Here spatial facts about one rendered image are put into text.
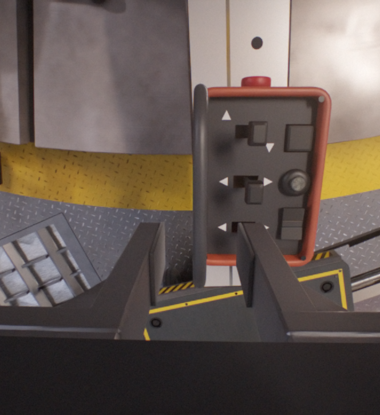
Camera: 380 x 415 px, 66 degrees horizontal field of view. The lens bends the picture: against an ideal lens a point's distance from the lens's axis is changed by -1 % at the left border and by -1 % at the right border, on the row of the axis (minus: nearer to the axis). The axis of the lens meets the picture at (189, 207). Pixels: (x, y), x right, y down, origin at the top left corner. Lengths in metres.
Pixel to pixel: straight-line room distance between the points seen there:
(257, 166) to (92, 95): 0.61
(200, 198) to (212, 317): 0.80
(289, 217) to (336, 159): 0.90
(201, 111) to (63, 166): 1.05
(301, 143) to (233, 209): 0.10
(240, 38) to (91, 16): 0.51
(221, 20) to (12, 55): 0.64
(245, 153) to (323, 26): 0.61
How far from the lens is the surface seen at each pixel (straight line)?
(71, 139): 0.89
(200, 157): 0.23
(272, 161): 0.34
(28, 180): 1.33
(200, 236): 0.24
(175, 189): 1.16
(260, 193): 0.28
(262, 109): 0.34
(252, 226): 0.16
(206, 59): 0.45
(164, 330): 1.04
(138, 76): 0.84
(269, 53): 0.46
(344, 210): 1.31
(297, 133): 0.34
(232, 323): 1.03
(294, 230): 0.36
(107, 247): 1.29
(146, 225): 0.16
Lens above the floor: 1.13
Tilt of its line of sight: 74 degrees down
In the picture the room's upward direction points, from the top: 174 degrees counter-clockwise
